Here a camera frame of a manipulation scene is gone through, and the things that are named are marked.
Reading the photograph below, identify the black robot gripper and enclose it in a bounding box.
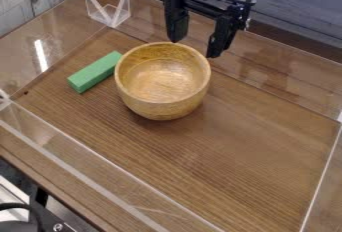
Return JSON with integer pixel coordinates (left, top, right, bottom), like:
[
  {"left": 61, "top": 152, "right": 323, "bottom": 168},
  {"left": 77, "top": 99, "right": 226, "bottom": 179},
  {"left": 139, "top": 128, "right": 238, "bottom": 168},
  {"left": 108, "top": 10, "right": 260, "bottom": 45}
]
[{"left": 164, "top": 0, "right": 256, "bottom": 58}]

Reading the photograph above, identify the green rectangular block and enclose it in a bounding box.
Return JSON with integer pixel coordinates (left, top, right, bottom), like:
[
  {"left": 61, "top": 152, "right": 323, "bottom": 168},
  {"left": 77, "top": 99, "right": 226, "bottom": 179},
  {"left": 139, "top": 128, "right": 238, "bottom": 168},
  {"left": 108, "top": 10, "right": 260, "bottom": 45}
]
[{"left": 67, "top": 51, "right": 121, "bottom": 94}]

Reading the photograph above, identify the brown wooden bowl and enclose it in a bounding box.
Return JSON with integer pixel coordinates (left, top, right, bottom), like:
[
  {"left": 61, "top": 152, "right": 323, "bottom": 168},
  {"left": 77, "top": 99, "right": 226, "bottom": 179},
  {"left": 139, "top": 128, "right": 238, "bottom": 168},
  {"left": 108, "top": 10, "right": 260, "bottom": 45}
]
[{"left": 115, "top": 42, "right": 211, "bottom": 120}]

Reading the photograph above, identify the clear acrylic corner bracket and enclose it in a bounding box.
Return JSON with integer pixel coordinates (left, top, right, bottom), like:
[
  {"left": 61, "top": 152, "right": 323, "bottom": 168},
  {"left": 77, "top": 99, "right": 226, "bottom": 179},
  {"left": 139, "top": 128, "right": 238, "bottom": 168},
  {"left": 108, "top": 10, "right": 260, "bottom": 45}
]
[{"left": 85, "top": 0, "right": 131, "bottom": 28}]

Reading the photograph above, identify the clear acrylic front wall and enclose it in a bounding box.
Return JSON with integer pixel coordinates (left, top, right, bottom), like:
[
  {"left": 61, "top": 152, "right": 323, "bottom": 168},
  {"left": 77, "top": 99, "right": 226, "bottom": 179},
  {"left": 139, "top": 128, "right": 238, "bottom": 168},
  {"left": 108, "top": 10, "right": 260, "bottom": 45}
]
[{"left": 0, "top": 89, "right": 224, "bottom": 232}]

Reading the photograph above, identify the black table leg mount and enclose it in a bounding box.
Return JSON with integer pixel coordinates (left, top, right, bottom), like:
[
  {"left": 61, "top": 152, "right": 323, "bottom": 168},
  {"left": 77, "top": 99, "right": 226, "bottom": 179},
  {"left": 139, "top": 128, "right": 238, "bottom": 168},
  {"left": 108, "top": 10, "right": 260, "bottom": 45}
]
[{"left": 29, "top": 187, "right": 77, "bottom": 232}]

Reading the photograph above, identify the black cable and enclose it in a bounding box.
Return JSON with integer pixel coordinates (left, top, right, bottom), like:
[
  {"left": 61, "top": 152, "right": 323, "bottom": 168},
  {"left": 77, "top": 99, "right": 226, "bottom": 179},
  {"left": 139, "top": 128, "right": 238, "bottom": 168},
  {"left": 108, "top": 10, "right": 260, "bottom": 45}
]
[{"left": 0, "top": 202, "right": 44, "bottom": 232}]

